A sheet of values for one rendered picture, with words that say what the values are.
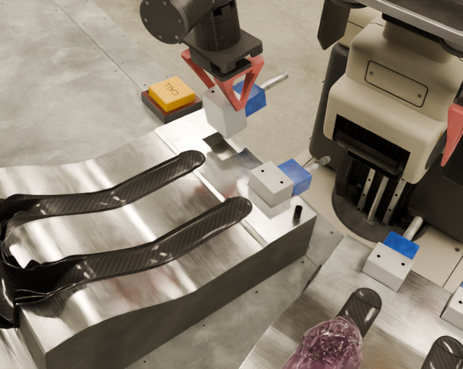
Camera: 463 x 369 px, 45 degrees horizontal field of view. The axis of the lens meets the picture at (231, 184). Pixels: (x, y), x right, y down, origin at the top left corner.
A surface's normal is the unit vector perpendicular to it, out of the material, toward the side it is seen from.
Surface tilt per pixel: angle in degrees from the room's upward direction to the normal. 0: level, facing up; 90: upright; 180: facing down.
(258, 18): 0
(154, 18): 95
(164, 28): 95
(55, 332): 7
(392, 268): 0
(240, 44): 11
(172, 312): 90
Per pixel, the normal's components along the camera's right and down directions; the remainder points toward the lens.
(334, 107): -0.63, 0.63
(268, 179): 0.07, -0.68
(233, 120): 0.60, 0.52
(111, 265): 0.45, -0.78
